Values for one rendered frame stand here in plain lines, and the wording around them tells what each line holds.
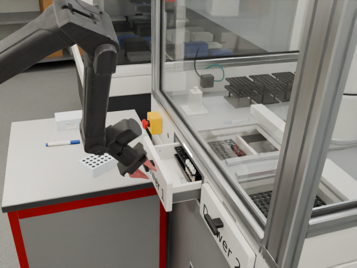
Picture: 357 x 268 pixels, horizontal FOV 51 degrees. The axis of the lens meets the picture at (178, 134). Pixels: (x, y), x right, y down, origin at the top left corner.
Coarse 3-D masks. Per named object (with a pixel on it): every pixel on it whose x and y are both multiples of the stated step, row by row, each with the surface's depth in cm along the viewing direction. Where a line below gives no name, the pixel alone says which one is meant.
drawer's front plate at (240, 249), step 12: (204, 192) 107; (216, 204) 99; (216, 216) 100; (228, 216) 95; (228, 228) 93; (216, 240) 102; (228, 240) 94; (240, 240) 88; (240, 252) 88; (252, 252) 85; (240, 264) 89; (252, 264) 85
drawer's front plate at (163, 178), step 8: (144, 144) 130; (152, 152) 121; (160, 160) 117; (160, 168) 114; (160, 176) 113; (168, 176) 110; (160, 184) 115; (168, 184) 107; (160, 192) 116; (168, 192) 109; (168, 200) 110; (168, 208) 112
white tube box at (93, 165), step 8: (80, 160) 140; (88, 160) 140; (96, 160) 140; (104, 160) 140; (112, 160) 141; (80, 168) 140; (88, 168) 136; (96, 168) 136; (104, 168) 139; (96, 176) 137
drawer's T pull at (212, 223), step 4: (204, 216) 98; (208, 216) 97; (208, 220) 96; (212, 220) 96; (216, 220) 96; (220, 220) 96; (208, 224) 96; (212, 224) 95; (216, 224) 95; (220, 224) 95; (212, 228) 94; (216, 228) 94; (212, 232) 94; (216, 232) 93
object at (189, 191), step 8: (168, 144) 133; (176, 144) 133; (160, 152) 133; (168, 152) 134; (176, 152) 135; (168, 160) 135; (168, 168) 130; (176, 168) 130; (176, 176) 126; (184, 176) 126; (176, 184) 122; (184, 184) 113; (192, 184) 113; (200, 184) 114; (176, 192) 112; (184, 192) 113; (192, 192) 114; (200, 192) 115; (176, 200) 113; (184, 200) 115
